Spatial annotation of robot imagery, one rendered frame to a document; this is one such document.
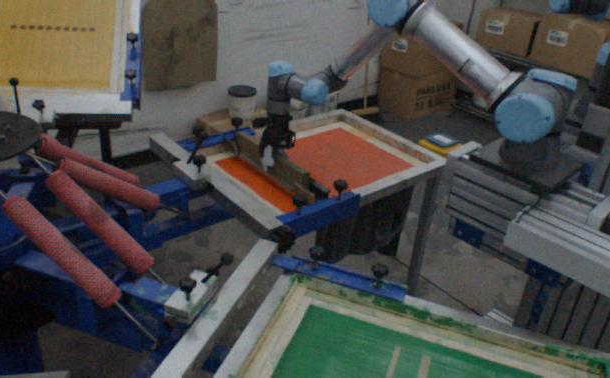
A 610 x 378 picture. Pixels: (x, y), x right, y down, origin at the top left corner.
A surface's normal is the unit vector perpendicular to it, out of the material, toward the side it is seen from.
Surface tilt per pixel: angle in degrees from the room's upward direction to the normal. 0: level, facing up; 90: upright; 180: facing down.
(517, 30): 90
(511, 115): 93
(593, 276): 90
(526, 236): 90
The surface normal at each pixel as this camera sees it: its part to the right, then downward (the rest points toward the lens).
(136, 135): 0.64, 0.41
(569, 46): -0.79, 0.24
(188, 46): 0.18, 0.48
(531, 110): -0.49, 0.43
